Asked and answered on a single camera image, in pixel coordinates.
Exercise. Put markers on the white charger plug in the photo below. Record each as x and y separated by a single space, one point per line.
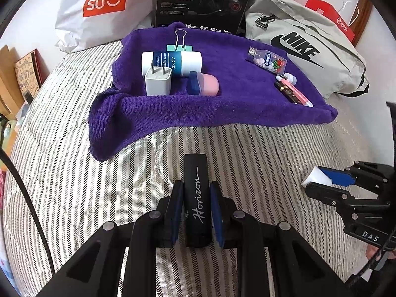
157 83

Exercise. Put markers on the brown wooden furniture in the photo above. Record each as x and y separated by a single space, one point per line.
365 18

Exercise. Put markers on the black product box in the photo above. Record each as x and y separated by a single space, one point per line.
204 3

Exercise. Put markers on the person's right hand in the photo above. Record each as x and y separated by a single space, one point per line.
371 252

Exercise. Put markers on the black tube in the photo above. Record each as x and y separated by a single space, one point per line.
198 191

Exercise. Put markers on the dark brown gold tube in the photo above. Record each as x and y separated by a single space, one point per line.
286 92

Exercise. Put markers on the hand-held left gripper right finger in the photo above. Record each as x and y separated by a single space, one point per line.
217 213

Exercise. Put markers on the small white bottle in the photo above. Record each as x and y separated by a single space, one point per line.
290 79

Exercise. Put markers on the small clear candy bottle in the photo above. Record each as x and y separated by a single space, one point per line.
269 62

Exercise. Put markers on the red paper bag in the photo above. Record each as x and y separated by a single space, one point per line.
334 18

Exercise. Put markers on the white shopping bag red logo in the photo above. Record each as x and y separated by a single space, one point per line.
102 9

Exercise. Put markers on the pink blue-capped container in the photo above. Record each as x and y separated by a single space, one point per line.
210 85

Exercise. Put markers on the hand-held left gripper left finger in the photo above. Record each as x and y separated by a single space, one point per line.
177 210

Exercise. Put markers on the white and blue balm bottle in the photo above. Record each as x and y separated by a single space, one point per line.
191 63

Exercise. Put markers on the brown cardboard notebook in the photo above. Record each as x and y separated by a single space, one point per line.
27 74

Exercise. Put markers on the small white tube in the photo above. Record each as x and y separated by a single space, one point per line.
314 176

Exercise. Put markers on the teal binder clip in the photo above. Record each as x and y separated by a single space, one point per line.
185 48

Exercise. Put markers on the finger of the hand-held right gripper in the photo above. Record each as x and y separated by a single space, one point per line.
328 193
340 178

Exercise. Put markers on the pink lip gloss tube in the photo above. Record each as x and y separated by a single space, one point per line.
302 98

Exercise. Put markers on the grey sling bag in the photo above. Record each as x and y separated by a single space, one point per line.
309 49

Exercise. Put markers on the purple towel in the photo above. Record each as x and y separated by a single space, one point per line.
216 111

